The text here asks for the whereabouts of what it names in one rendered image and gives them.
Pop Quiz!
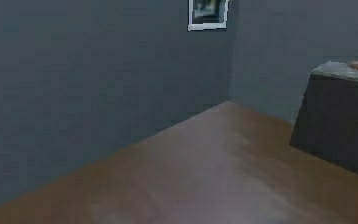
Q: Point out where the dark cabinet with grey top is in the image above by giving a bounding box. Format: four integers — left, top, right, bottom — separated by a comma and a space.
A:
289, 60, 358, 180

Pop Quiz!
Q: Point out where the white framed wall picture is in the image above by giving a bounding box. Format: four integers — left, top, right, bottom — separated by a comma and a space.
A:
187, 0, 230, 32

